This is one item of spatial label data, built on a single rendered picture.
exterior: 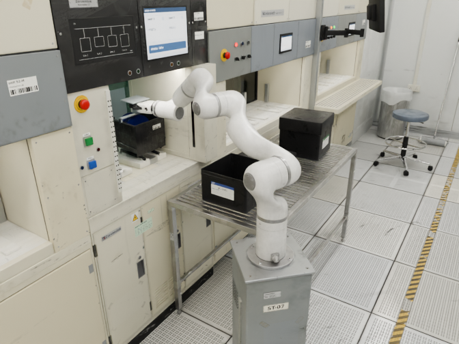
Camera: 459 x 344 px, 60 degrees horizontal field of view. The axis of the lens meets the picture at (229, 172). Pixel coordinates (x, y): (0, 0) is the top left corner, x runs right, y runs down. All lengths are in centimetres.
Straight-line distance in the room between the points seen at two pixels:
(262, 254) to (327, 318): 103
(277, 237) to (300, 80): 207
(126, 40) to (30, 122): 53
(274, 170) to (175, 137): 103
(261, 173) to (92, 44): 80
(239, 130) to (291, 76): 197
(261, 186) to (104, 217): 77
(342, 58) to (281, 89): 150
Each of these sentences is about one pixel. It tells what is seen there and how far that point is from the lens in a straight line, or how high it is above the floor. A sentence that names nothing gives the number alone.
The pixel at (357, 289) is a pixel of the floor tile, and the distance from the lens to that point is 278.
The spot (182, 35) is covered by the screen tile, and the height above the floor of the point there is 156.
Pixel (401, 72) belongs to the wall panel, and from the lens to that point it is 590.
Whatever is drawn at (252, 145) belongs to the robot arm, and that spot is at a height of 121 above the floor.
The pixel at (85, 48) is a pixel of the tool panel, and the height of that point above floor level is 155.
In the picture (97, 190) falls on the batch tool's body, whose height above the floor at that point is 98.
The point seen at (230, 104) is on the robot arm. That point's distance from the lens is 163.
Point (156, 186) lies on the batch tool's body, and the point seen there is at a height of 85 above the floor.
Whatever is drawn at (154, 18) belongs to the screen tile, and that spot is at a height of 164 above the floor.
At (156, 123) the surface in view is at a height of 109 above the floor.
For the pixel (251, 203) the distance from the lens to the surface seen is 195.
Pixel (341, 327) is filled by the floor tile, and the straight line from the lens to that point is 250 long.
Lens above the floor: 173
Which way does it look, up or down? 24 degrees down
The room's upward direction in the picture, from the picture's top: straight up
